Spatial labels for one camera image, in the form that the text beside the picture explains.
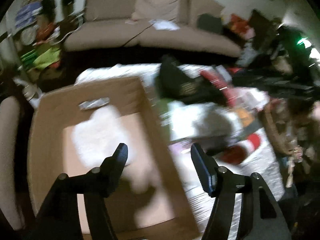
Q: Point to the red bottle with white label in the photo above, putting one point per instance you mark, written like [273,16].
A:
[233,155]

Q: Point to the blue box stack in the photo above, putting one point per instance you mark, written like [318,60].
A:
[27,13]

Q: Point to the green packet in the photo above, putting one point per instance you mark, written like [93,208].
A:
[166,108]

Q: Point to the red paper bags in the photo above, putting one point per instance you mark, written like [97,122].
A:
[237,23]

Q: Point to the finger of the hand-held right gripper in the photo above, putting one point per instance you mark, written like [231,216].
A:
[275,81]

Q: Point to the beige sofa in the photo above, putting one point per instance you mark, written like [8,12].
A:
[160,37]

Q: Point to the white papers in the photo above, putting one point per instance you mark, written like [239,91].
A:
[165,25]

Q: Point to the red packet in plastic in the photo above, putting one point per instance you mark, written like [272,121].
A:
[215,76]

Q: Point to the beige armchair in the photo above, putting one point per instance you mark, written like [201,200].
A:
[10,155]

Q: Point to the green plastic bag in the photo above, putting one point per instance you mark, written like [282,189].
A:
[45,58]

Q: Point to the black cushion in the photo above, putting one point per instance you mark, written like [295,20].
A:
[209,23]

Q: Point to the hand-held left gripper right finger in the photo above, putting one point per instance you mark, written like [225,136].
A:
[201,165]

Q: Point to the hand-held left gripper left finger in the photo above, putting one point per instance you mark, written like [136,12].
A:
[122,153]

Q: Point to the wicker basket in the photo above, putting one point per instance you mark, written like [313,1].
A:
[272,127]

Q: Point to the black cap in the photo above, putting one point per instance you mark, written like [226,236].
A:
[180,80]

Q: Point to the white soft cloth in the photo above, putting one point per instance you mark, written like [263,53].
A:
[100,130]

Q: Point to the orange plastic bag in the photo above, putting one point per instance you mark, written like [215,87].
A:
[46,31]

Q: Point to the brown cardboard box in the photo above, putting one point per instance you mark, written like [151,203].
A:
[152,120]

